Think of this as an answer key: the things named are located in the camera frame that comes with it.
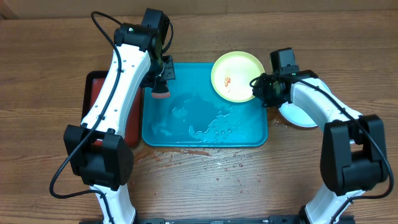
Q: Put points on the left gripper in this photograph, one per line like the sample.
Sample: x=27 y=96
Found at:
x=170 y=74

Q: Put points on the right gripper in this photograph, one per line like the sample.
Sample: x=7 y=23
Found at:
x=261 y=93

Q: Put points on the light blue plate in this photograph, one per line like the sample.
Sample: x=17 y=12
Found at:
x=295 y=115

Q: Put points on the yellow-green plate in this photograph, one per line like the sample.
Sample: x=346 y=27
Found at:
x=232 y=73

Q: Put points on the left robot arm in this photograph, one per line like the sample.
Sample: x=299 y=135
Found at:
x=97 y=151

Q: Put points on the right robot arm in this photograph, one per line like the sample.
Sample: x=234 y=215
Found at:
x=353 y=161

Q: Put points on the teal plastic tray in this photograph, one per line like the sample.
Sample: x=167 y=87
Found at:
x=196 y=116

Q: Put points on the black red-lined tray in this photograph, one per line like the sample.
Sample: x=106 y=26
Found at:
x=93 y=85

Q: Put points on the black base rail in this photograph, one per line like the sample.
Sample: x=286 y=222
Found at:
x=279 y=219

